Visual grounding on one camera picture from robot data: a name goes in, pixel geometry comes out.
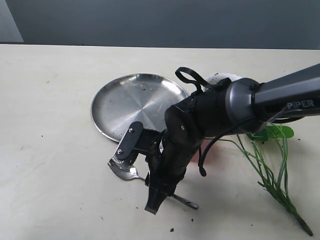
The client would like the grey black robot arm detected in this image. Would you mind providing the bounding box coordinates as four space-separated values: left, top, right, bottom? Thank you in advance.
108 65 320 214

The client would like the round stainless steel plate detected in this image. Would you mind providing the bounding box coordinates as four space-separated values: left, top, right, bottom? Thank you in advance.
90 73 189 143

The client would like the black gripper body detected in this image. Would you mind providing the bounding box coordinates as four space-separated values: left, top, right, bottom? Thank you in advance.
136 128 203 193

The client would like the white plastic flower pot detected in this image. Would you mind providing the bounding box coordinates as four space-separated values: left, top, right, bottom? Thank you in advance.
205 72 243 85

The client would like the artificial red anthurium plant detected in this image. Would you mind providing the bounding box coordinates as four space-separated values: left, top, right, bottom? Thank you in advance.
219 123 314 237

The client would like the stainless steel spoon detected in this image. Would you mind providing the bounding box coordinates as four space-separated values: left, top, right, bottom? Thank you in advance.
107 159 199 210

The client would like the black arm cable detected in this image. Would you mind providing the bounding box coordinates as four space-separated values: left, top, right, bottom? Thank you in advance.
174 66 296 177

